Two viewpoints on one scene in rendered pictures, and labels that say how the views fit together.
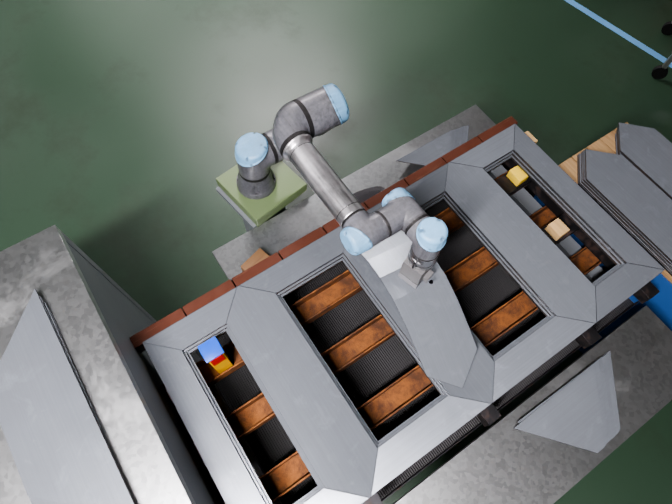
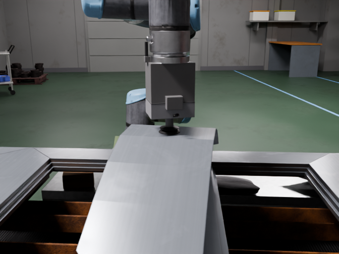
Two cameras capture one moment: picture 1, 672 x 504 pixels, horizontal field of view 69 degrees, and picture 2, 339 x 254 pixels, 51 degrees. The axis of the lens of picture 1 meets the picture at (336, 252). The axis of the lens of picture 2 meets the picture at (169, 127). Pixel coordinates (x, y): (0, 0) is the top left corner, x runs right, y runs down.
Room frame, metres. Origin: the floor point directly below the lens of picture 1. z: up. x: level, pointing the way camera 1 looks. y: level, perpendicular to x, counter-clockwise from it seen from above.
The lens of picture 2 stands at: (0.03, -0.67, 1.20)
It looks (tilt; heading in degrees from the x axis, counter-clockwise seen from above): 16 degrees down; 40
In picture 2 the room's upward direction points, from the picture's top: straight up
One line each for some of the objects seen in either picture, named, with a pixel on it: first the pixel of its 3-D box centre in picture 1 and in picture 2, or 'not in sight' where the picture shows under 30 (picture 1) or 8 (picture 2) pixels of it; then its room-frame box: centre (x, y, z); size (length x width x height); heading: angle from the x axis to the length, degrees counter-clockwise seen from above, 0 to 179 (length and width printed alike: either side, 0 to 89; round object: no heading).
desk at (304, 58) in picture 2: not in sight; (292, 58); (9.49, 2.97, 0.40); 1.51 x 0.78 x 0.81; 45
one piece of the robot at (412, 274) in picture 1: (421, 267); (169, 86); (0.55, -0.24, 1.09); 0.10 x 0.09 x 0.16; 53
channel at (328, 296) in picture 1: (371, 269); (175, 219); (0.70, -0.13, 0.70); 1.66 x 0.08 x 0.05; 126
